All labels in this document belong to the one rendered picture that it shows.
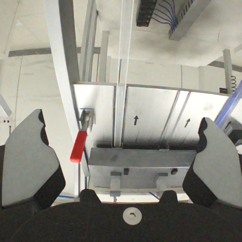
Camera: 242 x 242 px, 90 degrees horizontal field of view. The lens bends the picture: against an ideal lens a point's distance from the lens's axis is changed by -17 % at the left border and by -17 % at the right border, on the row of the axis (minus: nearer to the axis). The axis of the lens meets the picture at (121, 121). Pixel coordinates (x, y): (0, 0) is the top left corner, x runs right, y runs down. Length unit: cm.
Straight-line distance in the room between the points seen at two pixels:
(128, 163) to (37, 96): 203
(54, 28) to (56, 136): 193
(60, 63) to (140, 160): 25
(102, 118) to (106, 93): 6
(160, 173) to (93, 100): 22
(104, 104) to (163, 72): 192
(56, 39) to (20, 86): 224
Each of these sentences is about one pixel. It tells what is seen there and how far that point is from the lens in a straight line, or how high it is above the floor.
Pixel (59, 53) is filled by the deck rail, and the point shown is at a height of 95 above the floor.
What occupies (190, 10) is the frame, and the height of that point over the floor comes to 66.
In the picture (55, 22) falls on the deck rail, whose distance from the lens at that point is 21.
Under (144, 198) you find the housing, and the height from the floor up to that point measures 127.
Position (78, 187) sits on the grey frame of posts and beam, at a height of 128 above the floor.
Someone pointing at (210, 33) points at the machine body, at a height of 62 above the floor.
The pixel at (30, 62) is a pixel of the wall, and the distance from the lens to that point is 247.
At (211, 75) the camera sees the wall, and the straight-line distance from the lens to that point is 253.
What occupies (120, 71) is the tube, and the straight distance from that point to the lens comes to 21.
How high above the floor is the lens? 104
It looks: level
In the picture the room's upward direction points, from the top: 177 degrees counter-clockwise
